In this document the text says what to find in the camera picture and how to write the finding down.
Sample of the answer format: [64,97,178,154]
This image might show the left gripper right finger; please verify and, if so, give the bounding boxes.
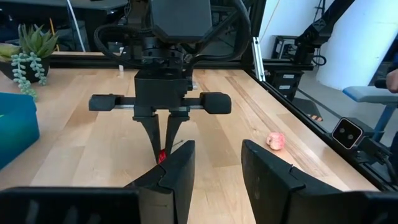
[241,139,398,224]

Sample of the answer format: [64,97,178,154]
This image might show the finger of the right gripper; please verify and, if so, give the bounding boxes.
[164,114,190,158]
[132,114,162,164]

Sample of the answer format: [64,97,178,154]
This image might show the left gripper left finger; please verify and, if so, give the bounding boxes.
[0,139,196,224]

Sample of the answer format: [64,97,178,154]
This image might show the red toy cherry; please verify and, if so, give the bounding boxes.
[157,139,184,165]

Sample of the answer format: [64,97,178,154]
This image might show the pink toy peach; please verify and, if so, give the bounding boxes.
[266,131,286,151]

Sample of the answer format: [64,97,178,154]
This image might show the blue plastic tupperware container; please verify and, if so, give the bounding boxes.
[0,92,40,170]

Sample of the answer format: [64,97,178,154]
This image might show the hazard-striped black floor mat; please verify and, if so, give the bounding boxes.
[292,97,324,122]

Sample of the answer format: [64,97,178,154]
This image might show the white rod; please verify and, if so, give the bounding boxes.
[65,0,86,53]

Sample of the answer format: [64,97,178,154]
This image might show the black equipment case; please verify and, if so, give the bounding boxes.
[266,70,305,102]

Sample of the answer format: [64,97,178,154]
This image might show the black electronics box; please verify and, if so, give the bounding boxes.
[272,34,299,60]

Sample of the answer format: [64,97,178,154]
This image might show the potted artificial green plant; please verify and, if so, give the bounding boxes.
[0,23,60,102]

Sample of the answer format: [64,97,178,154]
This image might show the blue padded stool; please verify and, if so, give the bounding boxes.
[341,85,398,144]

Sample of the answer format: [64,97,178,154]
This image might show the person's hand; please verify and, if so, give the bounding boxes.
[386,68,398,94]

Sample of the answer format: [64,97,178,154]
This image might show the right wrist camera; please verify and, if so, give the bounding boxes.
[150,0,213,44]

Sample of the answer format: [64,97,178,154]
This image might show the small black camera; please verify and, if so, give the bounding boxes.
[331,117,376,150]

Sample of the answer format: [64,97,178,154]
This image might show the silver aluminium bracket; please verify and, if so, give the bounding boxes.
[251,36,266,82]

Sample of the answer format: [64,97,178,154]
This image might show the yellow hanging cable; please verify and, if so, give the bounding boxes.
[49,26,58,52]

